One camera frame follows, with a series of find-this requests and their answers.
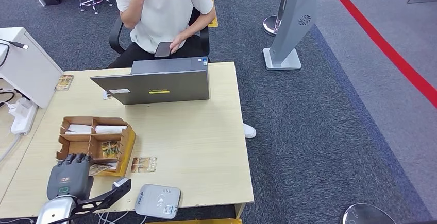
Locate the person's left hand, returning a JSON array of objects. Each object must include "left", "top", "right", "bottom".
[{"left": 169, "top": 32, "right": 191, "bottom": 54}]

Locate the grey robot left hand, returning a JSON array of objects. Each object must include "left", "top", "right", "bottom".
[{"left": 46, "top": 153, "right": 94, "bottom": 201}]

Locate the black smartphone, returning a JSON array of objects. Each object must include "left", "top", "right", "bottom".
[{"left": 154, "top": 41, "right": 173, "bottom": 58}]

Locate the person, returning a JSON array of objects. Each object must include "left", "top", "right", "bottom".
[{"left": 107, "top": 0, "right": 216, "bottom": 70}]

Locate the wooden card organizer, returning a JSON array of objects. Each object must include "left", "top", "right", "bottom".
[{"left": 55, "top": 116, "right": 137, "bottom": 178}]

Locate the white card reader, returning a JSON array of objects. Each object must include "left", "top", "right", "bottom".
[{"left": 134, "top": 184, "right": 181, "bottom": 220}]

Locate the person's white shoe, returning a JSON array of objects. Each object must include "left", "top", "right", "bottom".
[{"left": 243, "top": 123, "right": 257, "bottom": 140}]

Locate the black office chair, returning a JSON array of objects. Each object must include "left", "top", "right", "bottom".
[{"left": 108, "top": 6, "right": 211, "bottom": 58}]

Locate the grey laptop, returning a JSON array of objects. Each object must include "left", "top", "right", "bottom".
[{"left": 90, "top": 57, "right": 211, "bottom": 106}]

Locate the white paper stack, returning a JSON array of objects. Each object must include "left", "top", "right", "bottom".
[
  {"left": 64, "top": 124, "right": 93, "bottom": 135},
  {"left": 94, "top": 125, "right": 128, "bottom": 135}
]

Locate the white power strip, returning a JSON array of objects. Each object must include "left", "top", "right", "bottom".
[{"left": 8, "top": 98, "right": 38, "bottom": 136}]

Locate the white plug adapter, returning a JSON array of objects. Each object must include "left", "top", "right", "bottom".
[{"left": 15, "top": 98, "right": 33, "bottom": 113}]

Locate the grey standing kiosk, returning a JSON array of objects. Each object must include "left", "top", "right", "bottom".
[{"left": 263, "top": 0, "right": 316, "bottom": 71}]

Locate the white cabinet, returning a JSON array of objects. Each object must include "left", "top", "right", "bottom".
[{"left": 0, "top": 27, "right": 64, "bottom": 110}]

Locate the chrome dome base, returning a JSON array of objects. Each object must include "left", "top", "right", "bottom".
[{"left": 341, "top": 203, "right": 397, "bottom": 224}]

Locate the black camera bracket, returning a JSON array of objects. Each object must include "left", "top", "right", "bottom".
[{"left": 49, "top": 185, "right": 129, "bottom": 224}]

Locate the white power cable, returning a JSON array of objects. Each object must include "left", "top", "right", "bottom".
[{"left": 0, "top": 133, "right": 21, "bottom": 163}]

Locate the chrome stanchion post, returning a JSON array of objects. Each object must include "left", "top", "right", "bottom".
[{"left": 263, "top": 0, "right": 292, "bottom": 37}]

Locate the black cable with silver plug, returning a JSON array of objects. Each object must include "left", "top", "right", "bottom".
[{"left": 0, "top": 39, "right": 29, "bottom": 51}]

